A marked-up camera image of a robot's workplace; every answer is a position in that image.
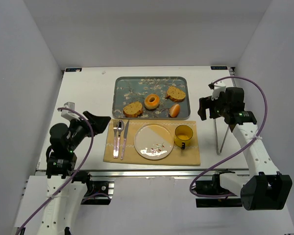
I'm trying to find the metal serving tongs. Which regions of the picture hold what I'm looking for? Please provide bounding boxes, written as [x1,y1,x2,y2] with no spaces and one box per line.
[214,117,230,155]

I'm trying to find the orange glazed bagel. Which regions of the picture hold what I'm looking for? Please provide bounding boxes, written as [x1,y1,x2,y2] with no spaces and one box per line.
[144,94,160,110]

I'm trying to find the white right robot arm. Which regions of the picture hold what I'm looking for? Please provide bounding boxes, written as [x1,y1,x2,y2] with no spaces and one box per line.
[196,87,293,211]

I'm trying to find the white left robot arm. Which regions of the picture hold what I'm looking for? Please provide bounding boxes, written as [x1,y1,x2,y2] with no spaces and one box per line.
[38,108,111,235]

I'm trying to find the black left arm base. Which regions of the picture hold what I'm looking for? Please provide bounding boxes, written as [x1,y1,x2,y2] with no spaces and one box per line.
[72,171,111,205]

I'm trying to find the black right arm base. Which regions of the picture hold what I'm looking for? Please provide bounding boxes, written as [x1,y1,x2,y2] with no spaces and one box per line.
[191,170,242,208]

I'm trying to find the right bread slice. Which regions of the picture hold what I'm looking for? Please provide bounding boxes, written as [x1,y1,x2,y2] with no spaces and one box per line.
[165,86,186,102]

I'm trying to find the bread slice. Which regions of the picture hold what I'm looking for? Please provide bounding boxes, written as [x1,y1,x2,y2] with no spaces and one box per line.
[123,101,143,118]
[165,86,186,102]

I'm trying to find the small orange bread roll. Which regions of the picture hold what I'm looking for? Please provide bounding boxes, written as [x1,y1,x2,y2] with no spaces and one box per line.
[169,104,180,118]

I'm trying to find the left bread slice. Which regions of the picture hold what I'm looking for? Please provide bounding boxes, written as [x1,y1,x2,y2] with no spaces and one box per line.
[123,101,143,118]

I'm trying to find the silver fork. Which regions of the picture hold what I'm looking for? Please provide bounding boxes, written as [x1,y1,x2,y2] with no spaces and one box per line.
[113,119,119,158]

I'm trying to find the silver spoon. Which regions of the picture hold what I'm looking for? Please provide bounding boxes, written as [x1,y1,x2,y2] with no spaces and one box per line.
[114,120,124,158]

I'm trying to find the silver table knife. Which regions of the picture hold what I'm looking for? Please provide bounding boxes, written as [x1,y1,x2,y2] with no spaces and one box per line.
[121,120,130,160]

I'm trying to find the right blue corner label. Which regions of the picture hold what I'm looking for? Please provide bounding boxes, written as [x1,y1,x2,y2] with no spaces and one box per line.
[210,66,228,70]

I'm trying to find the blue corner label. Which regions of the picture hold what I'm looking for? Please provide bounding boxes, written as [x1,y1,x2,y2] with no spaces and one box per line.
[210,66,228,70]
[65,68,82,72]

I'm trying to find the yellow mug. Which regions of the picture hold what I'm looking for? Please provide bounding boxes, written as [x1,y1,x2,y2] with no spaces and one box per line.
[174,125,194,150]

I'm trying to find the blue floral serving tray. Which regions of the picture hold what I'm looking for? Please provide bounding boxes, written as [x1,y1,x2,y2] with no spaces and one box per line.
[112,76,191,120]

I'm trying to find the yellow cloth placemat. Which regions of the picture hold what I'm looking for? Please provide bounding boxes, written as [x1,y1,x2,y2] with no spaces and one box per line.
[103,119,200,166]

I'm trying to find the left blue corner label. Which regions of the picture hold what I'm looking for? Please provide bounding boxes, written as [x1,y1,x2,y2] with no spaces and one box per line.
[65,68,82,72]

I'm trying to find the white and yellow plate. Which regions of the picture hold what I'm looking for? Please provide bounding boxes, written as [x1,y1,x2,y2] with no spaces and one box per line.
[134,124,174,161]

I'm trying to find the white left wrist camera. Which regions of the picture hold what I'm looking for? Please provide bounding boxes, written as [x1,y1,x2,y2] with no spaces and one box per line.
[61,102,79,121]

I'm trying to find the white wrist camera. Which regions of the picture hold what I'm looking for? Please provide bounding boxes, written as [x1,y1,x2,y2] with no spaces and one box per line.
[208,81,226,100]
[61,102,79,121]

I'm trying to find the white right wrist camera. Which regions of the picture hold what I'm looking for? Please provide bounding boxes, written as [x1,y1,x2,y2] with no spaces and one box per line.
[208,81,226,100]

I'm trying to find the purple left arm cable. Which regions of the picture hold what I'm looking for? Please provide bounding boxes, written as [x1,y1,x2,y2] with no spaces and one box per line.
[15,107,94,235]

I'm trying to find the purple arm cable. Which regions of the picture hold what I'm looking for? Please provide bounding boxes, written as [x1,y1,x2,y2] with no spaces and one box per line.
[189,76,268,198]
[15,107,94,235]

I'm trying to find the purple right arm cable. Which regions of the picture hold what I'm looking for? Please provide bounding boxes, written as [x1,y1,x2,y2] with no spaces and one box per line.
[189,76,268,198]

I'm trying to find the aluminium table front rail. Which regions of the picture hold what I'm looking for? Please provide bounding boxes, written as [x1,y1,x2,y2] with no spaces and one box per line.
[34,168,250,177]

